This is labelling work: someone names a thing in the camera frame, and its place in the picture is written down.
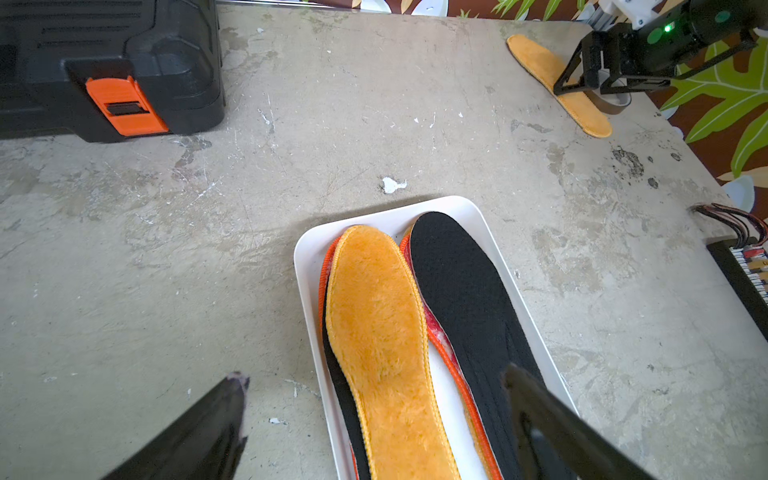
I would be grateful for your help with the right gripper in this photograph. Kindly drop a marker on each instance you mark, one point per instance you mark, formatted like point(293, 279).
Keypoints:
point(645, 59)

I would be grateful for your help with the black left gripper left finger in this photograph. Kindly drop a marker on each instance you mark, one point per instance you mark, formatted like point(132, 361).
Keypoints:
point(205, 442)

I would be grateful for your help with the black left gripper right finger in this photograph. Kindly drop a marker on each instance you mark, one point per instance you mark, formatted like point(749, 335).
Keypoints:
point(552, 440)

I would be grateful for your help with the orange fuzzy insole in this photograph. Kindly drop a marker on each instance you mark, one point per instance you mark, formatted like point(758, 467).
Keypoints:
point(546, 68)
point(377, 330)

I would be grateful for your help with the black insole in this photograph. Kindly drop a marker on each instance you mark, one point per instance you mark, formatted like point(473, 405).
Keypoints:
point(519, 354)
point(348, 408)

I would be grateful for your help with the red patterned insole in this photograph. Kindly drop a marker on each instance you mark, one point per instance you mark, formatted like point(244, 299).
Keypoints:
point(324, 277)
point(466, 311)

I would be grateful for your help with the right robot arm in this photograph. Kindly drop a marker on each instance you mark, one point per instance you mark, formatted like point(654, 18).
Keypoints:
point(711, 21)

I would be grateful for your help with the white storage tray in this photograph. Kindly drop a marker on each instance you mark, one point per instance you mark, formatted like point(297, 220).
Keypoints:
point(309, 255)

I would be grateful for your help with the brown tape roll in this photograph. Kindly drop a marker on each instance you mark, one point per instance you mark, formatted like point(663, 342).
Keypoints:
point(610, 104)

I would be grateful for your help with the black tool case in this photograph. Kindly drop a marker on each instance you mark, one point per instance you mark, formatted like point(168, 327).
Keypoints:
point(107, 71)

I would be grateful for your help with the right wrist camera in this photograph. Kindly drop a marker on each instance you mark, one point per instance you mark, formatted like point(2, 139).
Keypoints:
point(638, 12)

